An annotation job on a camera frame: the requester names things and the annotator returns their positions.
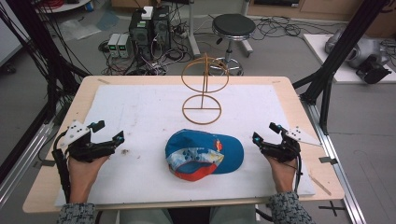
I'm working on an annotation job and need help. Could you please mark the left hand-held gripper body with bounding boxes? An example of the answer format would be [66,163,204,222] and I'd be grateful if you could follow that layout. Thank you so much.
[59,119,118,163]

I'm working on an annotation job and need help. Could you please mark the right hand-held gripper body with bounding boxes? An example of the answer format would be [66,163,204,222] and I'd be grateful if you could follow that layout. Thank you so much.
[260,125,322,163]

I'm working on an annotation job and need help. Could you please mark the blue and orange cap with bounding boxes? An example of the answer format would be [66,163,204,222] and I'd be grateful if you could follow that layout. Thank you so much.
[164,128,245,183]

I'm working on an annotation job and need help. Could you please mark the wooden ring hat stand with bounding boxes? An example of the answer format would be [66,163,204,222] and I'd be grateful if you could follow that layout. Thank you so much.
[180,52,231,126]

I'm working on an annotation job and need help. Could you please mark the person's right hand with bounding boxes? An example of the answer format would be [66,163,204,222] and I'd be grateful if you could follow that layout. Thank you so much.
[265,155,298,194]

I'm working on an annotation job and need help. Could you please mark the person's left hand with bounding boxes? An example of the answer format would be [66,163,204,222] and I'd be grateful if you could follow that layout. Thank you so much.
[67,155,110,205]

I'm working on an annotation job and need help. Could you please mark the white table mat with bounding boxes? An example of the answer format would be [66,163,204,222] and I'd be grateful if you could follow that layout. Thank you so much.
[54,83,316,208]

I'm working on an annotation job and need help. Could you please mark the thin wooden stick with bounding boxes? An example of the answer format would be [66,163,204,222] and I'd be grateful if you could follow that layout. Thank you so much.
[308,173,332,197]

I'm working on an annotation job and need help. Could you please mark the person's legs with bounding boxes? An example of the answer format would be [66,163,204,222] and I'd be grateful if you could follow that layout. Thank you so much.
[118,205,259,224]

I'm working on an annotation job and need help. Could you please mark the grey power supply unit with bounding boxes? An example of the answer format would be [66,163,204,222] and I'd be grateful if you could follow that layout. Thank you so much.
[117,33,133,59]
[106,33,121,59]

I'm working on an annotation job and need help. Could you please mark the white floor platform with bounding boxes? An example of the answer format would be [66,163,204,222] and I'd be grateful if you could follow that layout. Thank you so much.
[303,33,396,85]

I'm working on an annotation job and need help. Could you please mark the black computer tower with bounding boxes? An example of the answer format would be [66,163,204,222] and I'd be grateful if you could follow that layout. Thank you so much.
[128,9,154,62]
[151,5,172,52]

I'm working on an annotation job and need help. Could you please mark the black round stool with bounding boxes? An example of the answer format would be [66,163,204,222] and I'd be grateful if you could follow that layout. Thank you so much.
[208,12,257,77]

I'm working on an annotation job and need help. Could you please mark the black device on platform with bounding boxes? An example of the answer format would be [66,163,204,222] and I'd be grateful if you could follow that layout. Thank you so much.
[355,55,393,85]

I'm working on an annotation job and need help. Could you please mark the grey rounded device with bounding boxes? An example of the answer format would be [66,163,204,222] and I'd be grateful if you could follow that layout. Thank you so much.
[324,28,390,70]

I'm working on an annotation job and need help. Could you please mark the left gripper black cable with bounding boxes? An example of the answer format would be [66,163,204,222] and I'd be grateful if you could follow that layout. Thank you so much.
[51,130,72,203]

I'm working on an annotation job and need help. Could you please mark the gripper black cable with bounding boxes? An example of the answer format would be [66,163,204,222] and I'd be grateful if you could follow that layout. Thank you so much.
[291,154,304,194]
[51,130,72,203]

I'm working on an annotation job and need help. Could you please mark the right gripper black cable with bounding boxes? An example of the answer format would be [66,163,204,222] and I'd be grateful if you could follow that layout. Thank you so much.
[291,154,304,194]

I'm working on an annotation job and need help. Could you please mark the aluminium rail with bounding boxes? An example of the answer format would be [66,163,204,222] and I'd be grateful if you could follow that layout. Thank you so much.
[0,119,55,208]
[299,94,369,224]

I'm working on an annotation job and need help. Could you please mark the black metal frame post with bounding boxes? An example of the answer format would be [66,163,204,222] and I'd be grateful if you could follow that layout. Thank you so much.
[6,0,92,125]
[292,0,391,135]

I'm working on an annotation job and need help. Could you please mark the tangle of floor cables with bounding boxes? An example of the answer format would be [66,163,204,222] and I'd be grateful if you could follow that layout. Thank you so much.
[251,15,340,42]

